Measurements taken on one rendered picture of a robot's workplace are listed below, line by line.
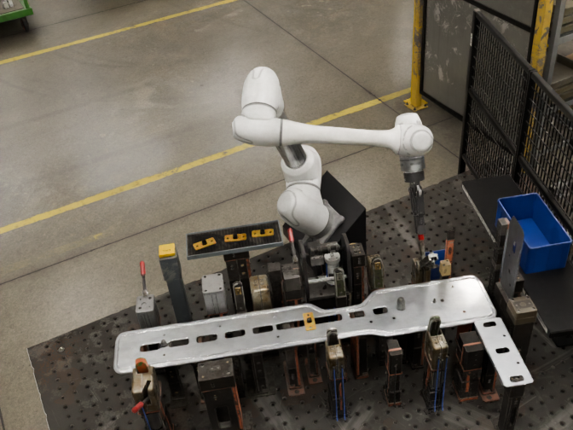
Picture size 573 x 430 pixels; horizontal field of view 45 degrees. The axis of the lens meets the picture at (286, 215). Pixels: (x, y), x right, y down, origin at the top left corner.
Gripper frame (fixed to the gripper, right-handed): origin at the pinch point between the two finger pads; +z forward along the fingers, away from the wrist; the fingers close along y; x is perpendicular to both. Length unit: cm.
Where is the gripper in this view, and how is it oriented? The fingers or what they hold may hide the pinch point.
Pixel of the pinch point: (419, 224)
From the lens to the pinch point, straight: 260.8
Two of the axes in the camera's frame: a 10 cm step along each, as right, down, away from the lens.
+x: 9.9, -1.5, 0.5
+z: 1.4, 9.8, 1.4
